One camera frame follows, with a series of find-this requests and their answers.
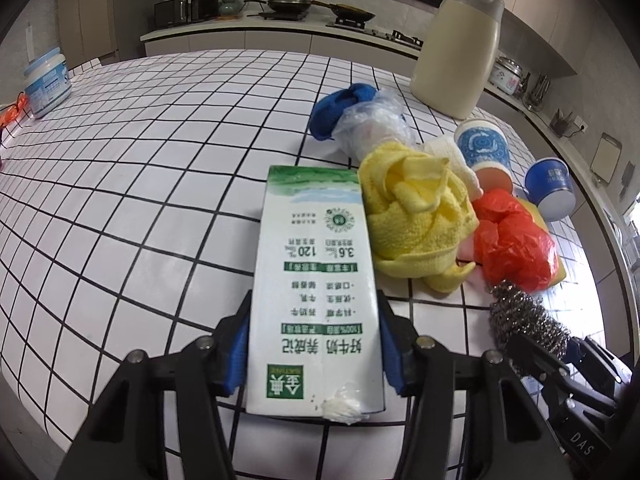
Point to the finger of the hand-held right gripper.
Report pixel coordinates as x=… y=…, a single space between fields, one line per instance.
x=535 y=357
x=600 y=360

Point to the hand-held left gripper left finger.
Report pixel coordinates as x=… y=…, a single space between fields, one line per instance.
x=235 y=357

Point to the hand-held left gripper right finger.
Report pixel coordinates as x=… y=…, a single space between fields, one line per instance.
x=395 y=362

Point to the steel wool scrubber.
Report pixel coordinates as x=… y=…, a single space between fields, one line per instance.
x=520 y=317

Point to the white and green milk carton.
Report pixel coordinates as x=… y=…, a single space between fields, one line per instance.
x=315 y=285

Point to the red plastic bag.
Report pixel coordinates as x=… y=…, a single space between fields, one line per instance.
x=510 y=240

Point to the white paper towel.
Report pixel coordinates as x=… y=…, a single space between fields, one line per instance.
x=450 y=152

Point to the large cream jug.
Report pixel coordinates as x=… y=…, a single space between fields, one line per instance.
x=455 y=60

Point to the yellow sponge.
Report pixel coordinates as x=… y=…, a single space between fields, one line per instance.
x=561 y=272

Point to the yellow cloth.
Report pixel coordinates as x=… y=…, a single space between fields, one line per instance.
x=415 y=220

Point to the black hanging item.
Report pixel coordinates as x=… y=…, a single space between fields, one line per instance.
x=626 y=180

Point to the white cutting board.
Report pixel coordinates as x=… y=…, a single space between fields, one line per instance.
x=606 y=157

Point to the white paper cup blue pattern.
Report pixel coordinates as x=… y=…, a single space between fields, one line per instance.
x=482 y=145

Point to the knife holder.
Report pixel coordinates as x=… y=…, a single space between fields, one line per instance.
x=562 y=124

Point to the clear plastic bag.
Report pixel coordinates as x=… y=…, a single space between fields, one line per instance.
x=370 y=125

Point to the blue cloth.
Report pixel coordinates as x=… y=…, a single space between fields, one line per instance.
x=330 y=110

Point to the utensil holder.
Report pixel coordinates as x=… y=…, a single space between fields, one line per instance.
x=535 y=94

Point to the white rice cooker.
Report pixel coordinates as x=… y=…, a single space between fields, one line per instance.
x=506 y=75

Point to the white tub with blue label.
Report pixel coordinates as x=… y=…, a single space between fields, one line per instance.
x=47 y=85

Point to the orange object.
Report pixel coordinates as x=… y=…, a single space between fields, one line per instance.
x=10 y=115

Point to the black induction cooker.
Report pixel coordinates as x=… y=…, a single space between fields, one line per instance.
x=282 y=14

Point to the black countertop appliance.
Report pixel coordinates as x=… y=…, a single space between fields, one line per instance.
x=185 y=10

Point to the green vase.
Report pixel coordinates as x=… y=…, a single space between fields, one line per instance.
x=230 y=4

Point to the frying pan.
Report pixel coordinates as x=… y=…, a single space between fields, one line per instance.
x=352 y=11

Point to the pot with lid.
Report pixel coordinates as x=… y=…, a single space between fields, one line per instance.
x=290 y=1

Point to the white wall socket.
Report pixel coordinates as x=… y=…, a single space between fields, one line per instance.
x=580 y=123

